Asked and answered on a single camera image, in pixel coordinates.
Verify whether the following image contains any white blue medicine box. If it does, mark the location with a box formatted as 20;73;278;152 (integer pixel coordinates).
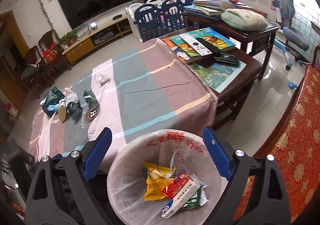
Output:
161;180;200;218

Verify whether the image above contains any white paper cup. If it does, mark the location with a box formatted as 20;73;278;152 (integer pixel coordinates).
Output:
58;101;67;122

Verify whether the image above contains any dark green snack wrapper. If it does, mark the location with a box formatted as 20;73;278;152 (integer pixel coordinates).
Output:
83;89;99;111

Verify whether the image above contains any blue glove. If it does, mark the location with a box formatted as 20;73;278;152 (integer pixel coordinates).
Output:
47;99;66;113

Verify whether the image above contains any yellow snack bag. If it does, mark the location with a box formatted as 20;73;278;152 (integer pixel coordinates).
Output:
143;162;174;201

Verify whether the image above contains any white plastic bag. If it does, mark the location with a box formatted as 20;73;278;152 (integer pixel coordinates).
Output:
65;88;79;104

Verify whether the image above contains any white tissue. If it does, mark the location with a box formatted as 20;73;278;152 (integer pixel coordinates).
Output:
96;73;110;86

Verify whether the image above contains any red cardboard box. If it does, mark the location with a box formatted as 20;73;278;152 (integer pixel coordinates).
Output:
161;173;190;200

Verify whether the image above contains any white lined trash basket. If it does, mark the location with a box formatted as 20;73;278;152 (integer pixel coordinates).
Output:
107;129;227;224

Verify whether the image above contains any green tissue box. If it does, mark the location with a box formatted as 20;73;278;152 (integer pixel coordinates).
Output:
40;86;65;118

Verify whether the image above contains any red floral sofa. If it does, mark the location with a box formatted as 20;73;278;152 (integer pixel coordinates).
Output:
229;45;320;225

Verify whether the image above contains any dark wooden coffee table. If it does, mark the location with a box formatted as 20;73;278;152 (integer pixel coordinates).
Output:
161;27;262;131

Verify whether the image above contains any striped pastel tablecloth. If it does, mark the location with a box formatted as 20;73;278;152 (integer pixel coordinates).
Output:
29;39;217;170

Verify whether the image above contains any dark wooden armchair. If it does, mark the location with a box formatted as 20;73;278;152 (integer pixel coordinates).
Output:
21;46;51;91

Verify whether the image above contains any black remote control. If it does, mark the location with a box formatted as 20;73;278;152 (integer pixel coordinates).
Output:
196;38;222;54

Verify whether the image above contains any white remote control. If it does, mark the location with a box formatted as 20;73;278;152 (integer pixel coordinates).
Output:
179;33;212;56

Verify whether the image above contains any potted green plant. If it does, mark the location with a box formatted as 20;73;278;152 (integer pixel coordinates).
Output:
57;30;77;47

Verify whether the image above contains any dark wooden side table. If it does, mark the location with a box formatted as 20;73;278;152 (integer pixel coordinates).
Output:
182;11;279;80

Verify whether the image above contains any wooden tv cabinet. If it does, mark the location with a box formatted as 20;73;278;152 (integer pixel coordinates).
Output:
62;17;132;63

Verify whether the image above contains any blue child chair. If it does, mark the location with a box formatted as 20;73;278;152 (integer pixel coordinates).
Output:
271;0;310;71

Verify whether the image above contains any green grey cushion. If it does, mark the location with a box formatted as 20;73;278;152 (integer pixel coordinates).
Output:
220;8;268;32

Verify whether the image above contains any blue white baby fence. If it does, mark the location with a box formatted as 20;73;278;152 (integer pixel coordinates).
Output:
125;0;193;43

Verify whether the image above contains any stack of books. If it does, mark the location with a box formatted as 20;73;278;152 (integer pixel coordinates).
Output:
184;0;253;16

